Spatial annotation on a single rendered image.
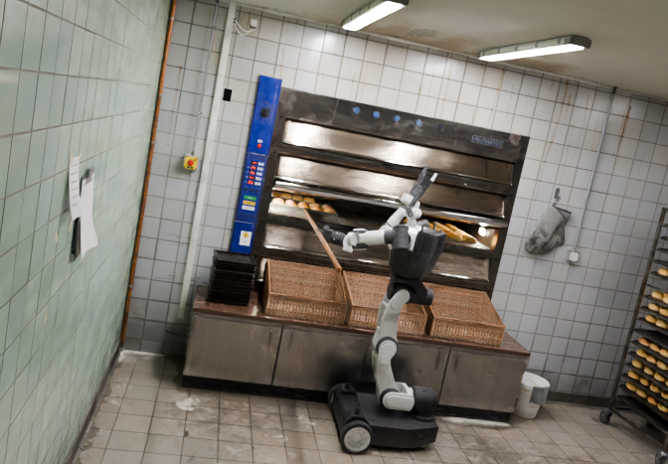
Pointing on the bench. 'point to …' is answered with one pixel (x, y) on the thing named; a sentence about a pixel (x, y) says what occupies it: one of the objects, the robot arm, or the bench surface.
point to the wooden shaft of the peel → (324, 242)
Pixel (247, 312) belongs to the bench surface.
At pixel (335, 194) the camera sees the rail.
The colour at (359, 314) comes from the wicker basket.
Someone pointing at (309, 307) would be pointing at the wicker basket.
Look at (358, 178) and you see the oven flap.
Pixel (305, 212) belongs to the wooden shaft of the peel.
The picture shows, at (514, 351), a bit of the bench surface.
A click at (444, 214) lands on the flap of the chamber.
